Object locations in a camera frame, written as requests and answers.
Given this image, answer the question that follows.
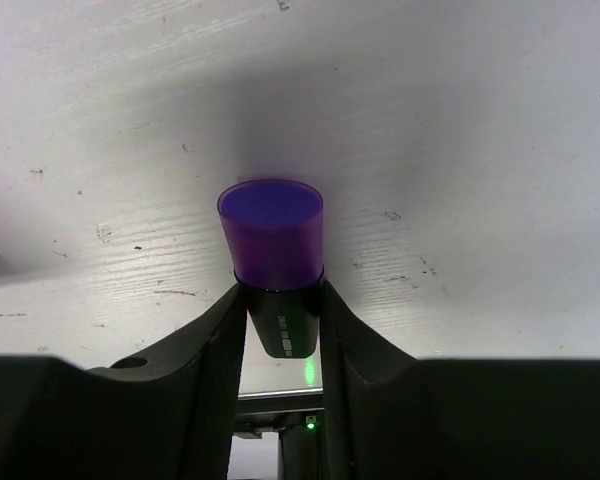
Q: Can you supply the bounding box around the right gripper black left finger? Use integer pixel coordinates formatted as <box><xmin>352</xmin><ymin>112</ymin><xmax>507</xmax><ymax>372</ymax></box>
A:
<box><xmin>91</xmin><ymin>286</ymin><xmax>246</xmax><ymax>479</ymax></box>

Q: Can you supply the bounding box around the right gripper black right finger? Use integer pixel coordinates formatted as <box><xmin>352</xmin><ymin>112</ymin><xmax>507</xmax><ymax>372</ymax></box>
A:
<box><xmin>320</xmin><ymin>282</ymin><xmax>420</xmax><ymax>479</ymax></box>

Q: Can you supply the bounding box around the purple cap black highlighter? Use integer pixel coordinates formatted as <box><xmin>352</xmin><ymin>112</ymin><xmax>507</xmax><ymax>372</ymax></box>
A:
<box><xmin>217</xmin><ymin>179</ymin><xmax>324</xmax><ymax>359</ymax></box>

